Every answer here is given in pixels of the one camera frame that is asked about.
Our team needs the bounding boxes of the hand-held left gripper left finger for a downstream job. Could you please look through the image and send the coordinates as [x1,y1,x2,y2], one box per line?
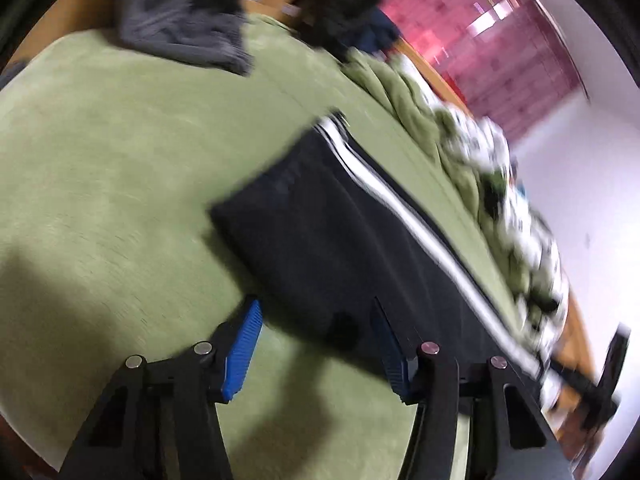
[60,297,264,480]

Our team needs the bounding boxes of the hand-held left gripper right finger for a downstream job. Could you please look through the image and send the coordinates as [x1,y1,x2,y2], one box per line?
[372,296,576,480]

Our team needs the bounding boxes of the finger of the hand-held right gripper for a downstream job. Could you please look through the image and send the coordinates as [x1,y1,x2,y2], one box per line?
[550,322,632,441]

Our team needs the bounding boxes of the black pants with white stripes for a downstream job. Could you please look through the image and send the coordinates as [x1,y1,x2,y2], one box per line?
[209,110,556,411]

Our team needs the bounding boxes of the white quilt with dark print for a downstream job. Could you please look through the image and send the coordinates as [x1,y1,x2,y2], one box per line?
[400,55,571,356]

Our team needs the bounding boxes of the green fleece bed sheet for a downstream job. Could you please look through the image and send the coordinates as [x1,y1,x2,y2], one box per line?
[0,15,541,480]

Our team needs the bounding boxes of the crumpled green blanket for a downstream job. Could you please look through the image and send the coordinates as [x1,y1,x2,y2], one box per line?
[342,47,551,321]

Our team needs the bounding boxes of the navy garment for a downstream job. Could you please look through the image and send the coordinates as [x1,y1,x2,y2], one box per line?
[360,10,402,56]

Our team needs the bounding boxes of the pink curtain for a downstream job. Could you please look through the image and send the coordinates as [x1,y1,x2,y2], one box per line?
[377,0,593,143]

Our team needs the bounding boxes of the grey garment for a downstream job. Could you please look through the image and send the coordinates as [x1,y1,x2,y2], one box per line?
[117,0,253,77]

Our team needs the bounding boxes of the black jacket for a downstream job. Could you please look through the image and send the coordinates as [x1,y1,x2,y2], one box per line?
[300,0,386,61]

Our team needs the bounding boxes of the wooden bed frame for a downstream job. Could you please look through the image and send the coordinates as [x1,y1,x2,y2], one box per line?
[0,0,606,461]

